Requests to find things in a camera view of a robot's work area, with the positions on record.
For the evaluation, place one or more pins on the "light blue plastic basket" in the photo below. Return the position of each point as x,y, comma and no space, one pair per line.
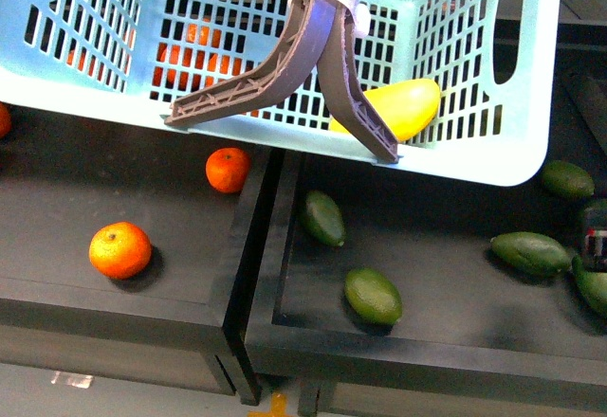
127,61

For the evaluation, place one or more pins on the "orange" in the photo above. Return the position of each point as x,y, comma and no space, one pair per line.
120,251
227,169

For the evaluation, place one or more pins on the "green avocado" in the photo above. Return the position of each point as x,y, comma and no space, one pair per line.
321,218
567,180
373,297
591,286
532,253

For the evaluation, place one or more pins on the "brown basket handle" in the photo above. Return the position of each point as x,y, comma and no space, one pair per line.
318,36

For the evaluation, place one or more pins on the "yellow mango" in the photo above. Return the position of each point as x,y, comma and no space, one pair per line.
406,107

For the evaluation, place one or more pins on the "black display tray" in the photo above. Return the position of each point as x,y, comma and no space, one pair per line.
475,337
181,321

